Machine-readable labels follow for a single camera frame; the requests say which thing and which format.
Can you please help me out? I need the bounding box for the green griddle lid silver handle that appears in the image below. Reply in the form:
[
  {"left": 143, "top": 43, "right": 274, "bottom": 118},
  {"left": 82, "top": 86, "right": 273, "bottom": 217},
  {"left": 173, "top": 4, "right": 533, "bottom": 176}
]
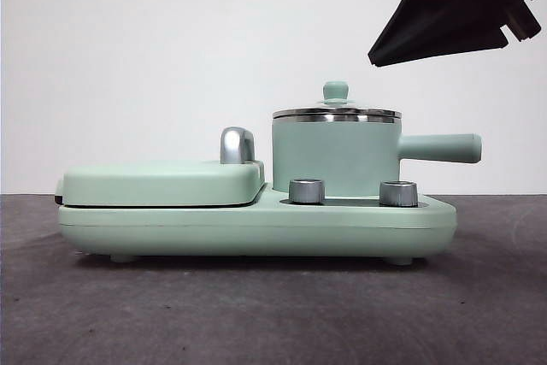
[{"left": 53, "top": 125, "right": 266, "bottom": 208}]

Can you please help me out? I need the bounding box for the silver control knob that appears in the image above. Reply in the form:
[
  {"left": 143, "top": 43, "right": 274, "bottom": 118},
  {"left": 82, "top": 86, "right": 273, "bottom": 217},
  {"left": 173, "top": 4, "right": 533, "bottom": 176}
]
[
  {"left": 378, "top": 180, "right": 419, "bottom": 208},
  {"left": 288, "top": 177, "right": 326, "bottom": 205}
]

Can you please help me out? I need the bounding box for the glass lid with green knob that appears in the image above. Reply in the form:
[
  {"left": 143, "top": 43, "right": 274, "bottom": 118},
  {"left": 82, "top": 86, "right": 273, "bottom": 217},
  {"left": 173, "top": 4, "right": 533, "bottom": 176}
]
[{"left": 272, "top": 79, "right": 403, "bottom": 123}]

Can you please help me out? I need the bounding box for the green breakfast machine base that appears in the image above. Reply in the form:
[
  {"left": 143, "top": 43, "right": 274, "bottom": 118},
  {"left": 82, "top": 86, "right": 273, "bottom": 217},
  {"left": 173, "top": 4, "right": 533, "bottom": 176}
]
[{"left": 57, "top": 183, "right": 457, "bottom": 264}]

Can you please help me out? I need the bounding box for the green pot with side handle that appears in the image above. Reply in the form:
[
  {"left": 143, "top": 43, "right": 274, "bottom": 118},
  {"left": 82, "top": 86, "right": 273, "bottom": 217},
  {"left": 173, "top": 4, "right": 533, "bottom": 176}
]
[{"left": 271, "top": 119, "right": 484, "bottom": 195}]

